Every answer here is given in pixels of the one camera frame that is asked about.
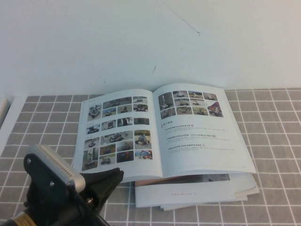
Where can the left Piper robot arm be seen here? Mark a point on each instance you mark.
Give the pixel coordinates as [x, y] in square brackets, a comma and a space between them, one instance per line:
[14, 220]

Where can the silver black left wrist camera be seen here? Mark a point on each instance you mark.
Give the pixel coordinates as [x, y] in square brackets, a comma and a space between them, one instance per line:
[51, 164]

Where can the white booklet stack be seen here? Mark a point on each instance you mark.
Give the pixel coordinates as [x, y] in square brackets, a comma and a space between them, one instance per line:
[247, 186]

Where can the white product catalogue book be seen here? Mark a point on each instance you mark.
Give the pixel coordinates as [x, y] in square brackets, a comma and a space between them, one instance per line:
[200, 141]

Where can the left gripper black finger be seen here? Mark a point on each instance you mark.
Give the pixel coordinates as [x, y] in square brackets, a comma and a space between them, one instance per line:
[108, 188]
[98, 176]

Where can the grey white checked tablecloth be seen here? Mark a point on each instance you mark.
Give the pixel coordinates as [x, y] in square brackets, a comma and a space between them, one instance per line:
[270, 141]

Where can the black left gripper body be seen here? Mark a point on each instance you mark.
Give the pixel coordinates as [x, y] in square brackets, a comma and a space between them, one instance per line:
[58, 212]

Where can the closed white brochure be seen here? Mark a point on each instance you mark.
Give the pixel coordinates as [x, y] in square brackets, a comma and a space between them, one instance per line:
[188, 195]

